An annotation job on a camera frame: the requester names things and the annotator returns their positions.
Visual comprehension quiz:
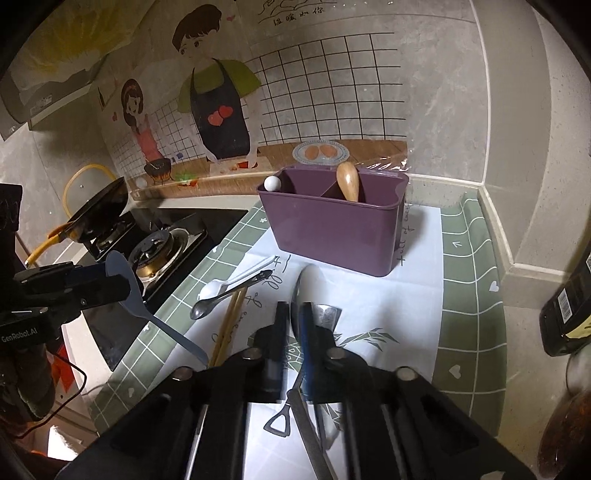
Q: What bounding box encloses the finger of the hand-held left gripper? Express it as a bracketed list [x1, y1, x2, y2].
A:
[14, 263, 112, 296]
[55, 279, 132, 324]

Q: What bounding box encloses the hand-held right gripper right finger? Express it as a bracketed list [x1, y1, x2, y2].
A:
[299, 302, 539, 480]

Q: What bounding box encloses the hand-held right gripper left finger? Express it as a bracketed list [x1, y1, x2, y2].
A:
[55, 301, 291, 480]

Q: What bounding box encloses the black handled kitchen knife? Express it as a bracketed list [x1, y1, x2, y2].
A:
[284, 390, 338, 480]

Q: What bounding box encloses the white plastic spoon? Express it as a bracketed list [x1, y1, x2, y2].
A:
[199, 256, 273, 301]

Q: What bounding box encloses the purple plastic utensil holder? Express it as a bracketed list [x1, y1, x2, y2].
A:
[256, 166, 409, 278]

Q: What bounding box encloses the wooden spoon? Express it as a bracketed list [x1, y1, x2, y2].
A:
[336, 161, 361, 203]

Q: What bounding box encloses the person's left forearm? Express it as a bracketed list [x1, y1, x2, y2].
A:
[0, 344, 63, 425]

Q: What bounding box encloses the black gas stove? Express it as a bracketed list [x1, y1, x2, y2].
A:
[83, 208, 250, 372]

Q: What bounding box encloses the glass lid with wooden rim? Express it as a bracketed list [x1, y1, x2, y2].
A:
[63, 162, 116, 217]

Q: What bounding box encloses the green and white printed mat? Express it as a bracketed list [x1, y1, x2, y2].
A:
[88, 194, 506, 480]

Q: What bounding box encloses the range hood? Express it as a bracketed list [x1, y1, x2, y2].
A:
[0, 0, 158, 141]

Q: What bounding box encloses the dark soy sauce bottle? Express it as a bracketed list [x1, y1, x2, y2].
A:
[539, 240, 591, 357]

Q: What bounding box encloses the glass jar of chili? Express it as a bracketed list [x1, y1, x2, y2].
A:
[538, 388, 591, 480]

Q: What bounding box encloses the black frying pan orange handle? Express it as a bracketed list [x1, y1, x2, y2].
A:
[23, 176, 131, 269]

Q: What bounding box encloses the black cable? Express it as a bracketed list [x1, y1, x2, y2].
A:
[41, 346, 88, 435]

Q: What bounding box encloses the cartoon wall poster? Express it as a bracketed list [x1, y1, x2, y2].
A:
[90, 0, 411, 201]

